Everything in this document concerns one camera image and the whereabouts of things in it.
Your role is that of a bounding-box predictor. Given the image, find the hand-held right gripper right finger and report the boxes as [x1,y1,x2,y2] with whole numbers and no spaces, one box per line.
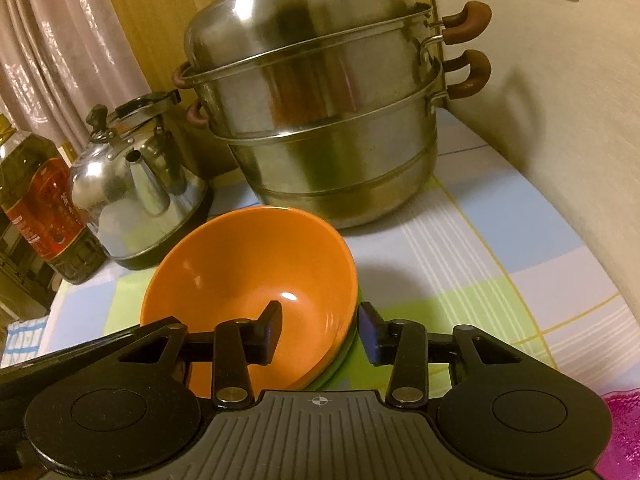
[357,301,523,409]

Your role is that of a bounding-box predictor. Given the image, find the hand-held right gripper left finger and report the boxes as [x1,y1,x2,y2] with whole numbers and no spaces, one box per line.
[117,301,284,409]

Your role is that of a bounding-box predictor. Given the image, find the large green plastic bowl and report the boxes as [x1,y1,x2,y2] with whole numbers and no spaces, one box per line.
[300,285,362,392]

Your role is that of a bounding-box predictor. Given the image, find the orange plastic bowl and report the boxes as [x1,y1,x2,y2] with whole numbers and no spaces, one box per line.
[140,206,360,401]

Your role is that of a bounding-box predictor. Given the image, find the blue striped towel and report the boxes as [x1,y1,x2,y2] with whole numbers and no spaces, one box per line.
[4,316,52,367]

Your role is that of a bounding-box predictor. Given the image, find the dark wooden shelf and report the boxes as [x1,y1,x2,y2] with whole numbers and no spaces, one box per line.
[0,247,57,332]

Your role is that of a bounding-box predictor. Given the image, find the cooking oil bottle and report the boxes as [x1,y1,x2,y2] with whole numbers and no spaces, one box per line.
[0,112,108,286]

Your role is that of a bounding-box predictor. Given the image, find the stainless steel kettle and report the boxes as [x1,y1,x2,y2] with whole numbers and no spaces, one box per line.
[69,91,211,271]

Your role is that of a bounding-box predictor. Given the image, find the stainless steel steamer pot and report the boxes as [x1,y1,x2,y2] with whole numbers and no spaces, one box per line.
[171,0,494,231]

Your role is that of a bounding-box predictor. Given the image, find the dark pink glass plate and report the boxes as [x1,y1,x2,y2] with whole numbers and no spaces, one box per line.
[600,390,640,480]

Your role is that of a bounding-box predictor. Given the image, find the pink curtain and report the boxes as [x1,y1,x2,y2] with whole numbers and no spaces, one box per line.
[0,0,152,162]

